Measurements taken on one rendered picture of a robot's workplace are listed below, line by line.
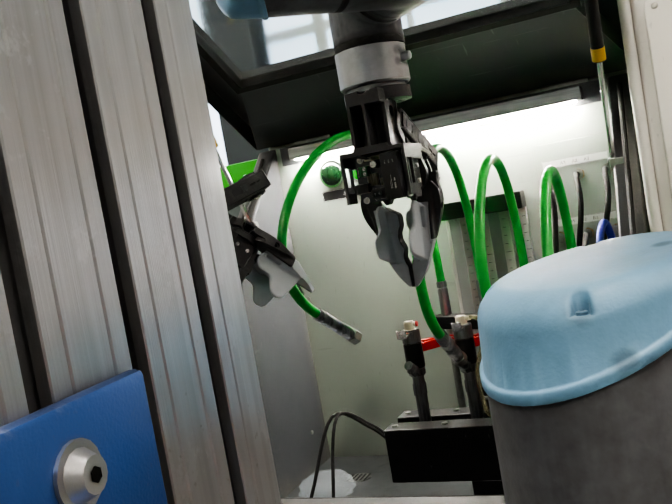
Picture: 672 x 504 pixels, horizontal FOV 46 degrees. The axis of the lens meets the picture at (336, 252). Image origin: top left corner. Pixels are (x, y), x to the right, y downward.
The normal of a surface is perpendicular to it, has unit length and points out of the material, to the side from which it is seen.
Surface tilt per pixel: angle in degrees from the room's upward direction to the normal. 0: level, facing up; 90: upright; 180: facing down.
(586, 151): 90
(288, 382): 90
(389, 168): 90
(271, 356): 90
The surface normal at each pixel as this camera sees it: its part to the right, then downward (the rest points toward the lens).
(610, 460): -0.33, 0.11
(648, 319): 0.07, 0.00
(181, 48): 0.94, -0.15
